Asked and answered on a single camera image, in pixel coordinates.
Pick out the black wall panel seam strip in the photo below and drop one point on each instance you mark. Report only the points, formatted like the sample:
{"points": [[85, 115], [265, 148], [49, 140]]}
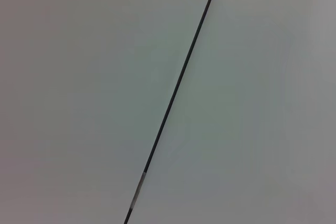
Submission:
{"points": [[182, 73]]}

